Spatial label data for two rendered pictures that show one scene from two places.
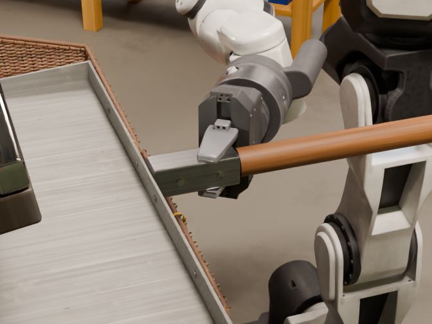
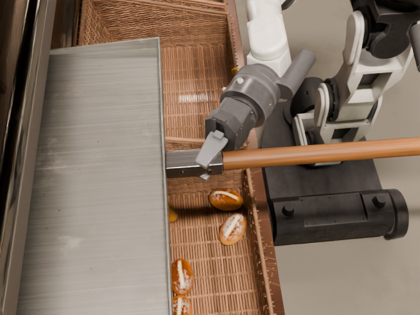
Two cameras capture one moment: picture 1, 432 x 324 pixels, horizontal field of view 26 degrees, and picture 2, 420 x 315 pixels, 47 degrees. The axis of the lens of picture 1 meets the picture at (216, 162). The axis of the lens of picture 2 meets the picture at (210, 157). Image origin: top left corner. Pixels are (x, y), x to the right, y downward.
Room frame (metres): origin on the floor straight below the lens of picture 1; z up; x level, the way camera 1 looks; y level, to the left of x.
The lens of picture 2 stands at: (0.43, -0.10, 1.87)
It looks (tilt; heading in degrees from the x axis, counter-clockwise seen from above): 58 degrees down; 14
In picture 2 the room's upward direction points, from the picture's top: straight up
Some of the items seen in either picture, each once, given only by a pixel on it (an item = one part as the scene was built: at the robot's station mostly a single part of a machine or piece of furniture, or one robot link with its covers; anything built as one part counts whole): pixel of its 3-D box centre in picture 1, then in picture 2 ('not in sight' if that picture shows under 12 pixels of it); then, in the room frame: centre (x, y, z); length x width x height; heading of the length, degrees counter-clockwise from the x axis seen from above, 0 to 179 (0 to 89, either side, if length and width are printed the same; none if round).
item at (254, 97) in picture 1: (236, 121); (235, 117); (0.91, -0.02, 1.21); 0.12 x 0.10 x 0.13; 164
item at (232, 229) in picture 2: not in sight; (232, 228); (0.97, -0.03, 0.62); 0.10 x 0.07 x 0.05; 161
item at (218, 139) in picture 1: (215, 140); (210, 149); (0.82, 0.00, 1.24); 0.06 x 0.03 x 0.02; 164
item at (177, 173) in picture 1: (193, 170); (194, 162); (0.81, 0.02, 1.21); 0.09 x 0.04 x 0.03; 109
